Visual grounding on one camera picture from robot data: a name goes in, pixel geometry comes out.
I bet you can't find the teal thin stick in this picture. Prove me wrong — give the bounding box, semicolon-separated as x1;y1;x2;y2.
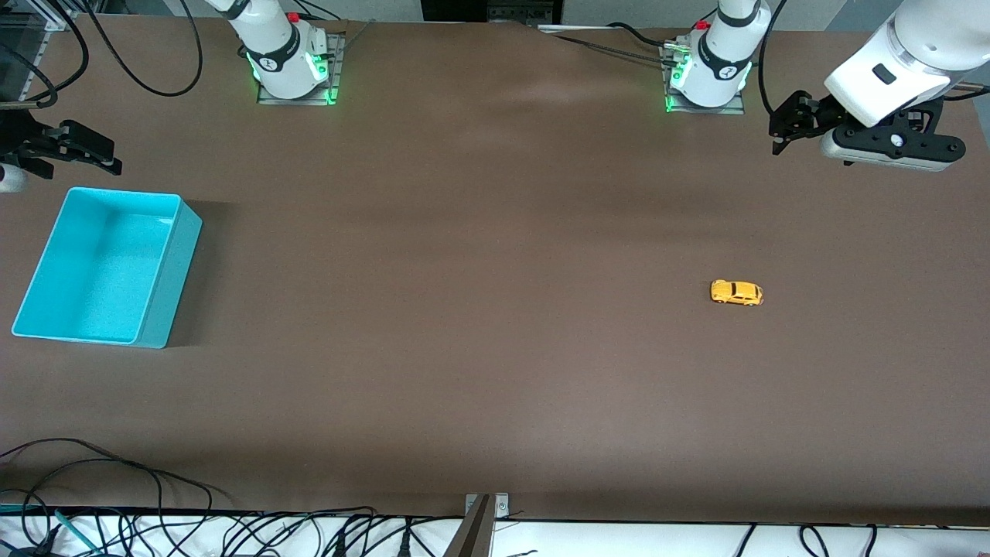
54;510;99;552

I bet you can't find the black equipment box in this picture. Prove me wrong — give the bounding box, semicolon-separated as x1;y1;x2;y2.
422;0;558;25

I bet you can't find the grey camera mount pole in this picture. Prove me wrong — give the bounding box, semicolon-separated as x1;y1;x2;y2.
442;495;493;557

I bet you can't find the clear acrylic enclosure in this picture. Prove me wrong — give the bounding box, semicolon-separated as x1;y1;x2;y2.
0;0;74;101

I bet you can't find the teal plastic bin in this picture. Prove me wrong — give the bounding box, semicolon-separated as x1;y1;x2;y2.
11;186;203;350

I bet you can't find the yellow toy beetle car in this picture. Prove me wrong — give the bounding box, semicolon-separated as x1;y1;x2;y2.
710;279;765;306

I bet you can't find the black hanging cable loop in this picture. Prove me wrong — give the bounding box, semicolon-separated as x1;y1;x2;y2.
77;0;204;98
0;0;88;109

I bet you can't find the metal bracket plate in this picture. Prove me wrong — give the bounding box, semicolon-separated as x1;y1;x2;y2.
464;492;511;519

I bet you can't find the thick black cable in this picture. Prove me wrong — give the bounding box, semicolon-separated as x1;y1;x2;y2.
606;21;683;49

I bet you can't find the thin black cable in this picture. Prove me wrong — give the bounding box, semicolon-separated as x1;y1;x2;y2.
551;33;669;61

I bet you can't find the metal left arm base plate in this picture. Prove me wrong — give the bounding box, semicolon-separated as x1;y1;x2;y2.
664;43;747;115

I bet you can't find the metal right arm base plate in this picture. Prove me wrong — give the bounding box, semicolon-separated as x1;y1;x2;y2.
257;32;347;107

